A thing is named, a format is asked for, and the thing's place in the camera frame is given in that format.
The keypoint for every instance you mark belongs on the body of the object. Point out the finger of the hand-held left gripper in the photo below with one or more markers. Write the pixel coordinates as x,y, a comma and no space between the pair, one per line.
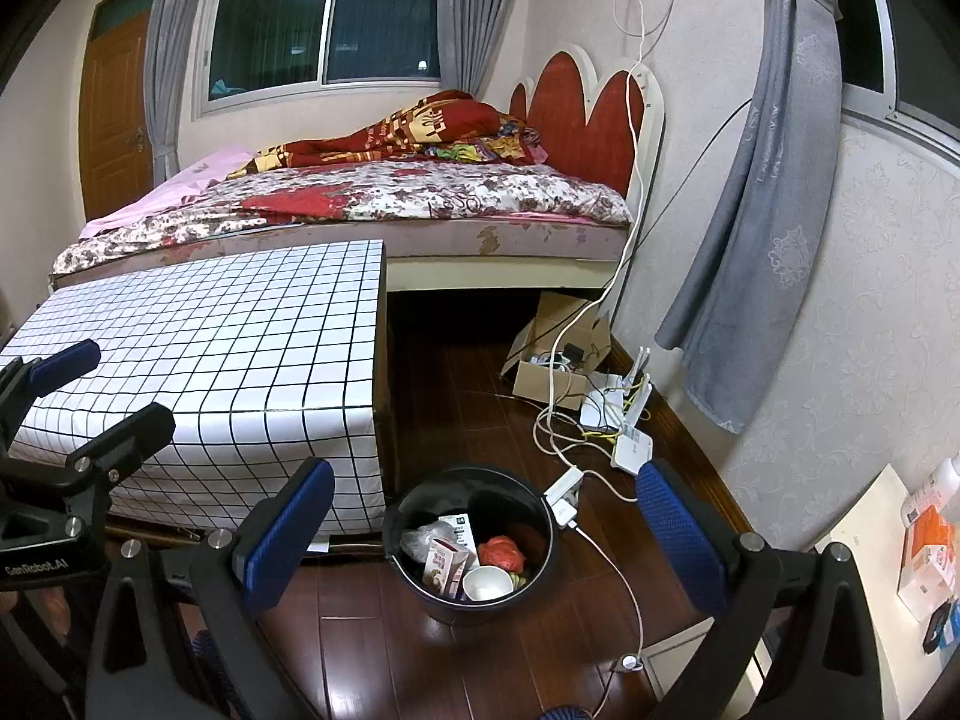
142,427
67,360

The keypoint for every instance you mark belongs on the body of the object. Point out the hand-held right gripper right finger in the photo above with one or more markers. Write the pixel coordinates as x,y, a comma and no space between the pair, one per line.
679,536

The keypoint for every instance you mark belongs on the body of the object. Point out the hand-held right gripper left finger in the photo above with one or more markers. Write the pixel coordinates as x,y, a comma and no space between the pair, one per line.
289,532

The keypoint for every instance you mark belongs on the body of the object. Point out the clear plastic bag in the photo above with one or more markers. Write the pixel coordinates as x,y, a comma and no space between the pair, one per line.
424,540

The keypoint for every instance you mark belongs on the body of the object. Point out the red white snack wrapper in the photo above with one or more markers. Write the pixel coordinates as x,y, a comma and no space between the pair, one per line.
442,570

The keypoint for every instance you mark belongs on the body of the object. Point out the yellow cloth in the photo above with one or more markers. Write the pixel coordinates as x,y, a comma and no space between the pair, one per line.
517,581

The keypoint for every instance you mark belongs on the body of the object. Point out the red plastic bag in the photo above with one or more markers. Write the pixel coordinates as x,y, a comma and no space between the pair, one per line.
501,551

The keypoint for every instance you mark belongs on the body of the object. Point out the red paper cup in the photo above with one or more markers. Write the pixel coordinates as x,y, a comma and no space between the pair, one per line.
487,583

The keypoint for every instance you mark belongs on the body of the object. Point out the black trash bin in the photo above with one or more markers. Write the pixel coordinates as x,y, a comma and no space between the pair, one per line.
480,484

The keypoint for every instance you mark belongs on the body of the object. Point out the small white modem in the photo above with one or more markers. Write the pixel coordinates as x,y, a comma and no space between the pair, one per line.
630,454

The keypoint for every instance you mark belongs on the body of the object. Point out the white power strip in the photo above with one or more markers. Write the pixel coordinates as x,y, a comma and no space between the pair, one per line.
562,487

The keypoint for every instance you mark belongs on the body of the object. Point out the white grid tablecloth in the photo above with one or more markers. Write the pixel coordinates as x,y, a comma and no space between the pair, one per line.
225,330

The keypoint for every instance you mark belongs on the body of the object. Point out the white router with antennas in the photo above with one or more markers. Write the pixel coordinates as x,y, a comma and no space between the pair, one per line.
600,412

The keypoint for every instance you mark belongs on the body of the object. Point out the beige side table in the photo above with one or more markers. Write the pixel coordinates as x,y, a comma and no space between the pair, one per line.
862,525

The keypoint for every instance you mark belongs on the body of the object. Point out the cardboard box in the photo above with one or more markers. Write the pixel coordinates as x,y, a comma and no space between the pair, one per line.
540,382

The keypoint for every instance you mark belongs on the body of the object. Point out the black power adapter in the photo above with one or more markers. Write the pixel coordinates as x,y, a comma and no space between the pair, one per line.
574,356

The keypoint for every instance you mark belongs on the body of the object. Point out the blue ribbed object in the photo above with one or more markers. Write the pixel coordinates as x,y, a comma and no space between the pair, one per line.
566,714

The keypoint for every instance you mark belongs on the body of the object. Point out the pink sheet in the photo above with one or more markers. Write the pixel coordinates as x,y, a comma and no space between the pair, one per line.
187,180

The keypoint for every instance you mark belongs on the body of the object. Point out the brown wooden door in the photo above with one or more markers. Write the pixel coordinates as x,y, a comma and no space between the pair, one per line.
112,127

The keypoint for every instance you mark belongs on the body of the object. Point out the orange white box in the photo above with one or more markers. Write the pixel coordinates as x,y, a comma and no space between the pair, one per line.
926,547

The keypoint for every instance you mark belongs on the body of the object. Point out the white plastic bottle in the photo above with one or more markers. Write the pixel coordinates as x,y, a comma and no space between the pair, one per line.
937,487

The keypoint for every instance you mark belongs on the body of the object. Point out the black blue device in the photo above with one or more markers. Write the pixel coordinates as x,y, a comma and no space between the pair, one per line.
941,626

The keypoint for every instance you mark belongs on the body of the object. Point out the bed mattress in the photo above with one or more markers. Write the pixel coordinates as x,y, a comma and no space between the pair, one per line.
525,240

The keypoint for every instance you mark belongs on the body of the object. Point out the grey tied curtain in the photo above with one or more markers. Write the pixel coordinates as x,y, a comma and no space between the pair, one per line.
772,202

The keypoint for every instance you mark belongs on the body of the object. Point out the bed with floral bedding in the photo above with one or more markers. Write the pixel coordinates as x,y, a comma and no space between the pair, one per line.
450,195

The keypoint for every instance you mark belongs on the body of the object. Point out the large sliding window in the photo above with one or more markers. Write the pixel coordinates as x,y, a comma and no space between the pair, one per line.
262,37

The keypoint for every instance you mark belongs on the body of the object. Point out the red printed blanket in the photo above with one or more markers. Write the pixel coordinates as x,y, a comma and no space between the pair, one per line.
405,127

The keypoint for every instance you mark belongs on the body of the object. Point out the side window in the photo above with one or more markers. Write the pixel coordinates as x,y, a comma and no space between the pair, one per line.
870,22

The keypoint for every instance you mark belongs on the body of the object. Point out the white bed frame red headboard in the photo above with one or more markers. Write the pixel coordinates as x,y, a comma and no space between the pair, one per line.
577,105

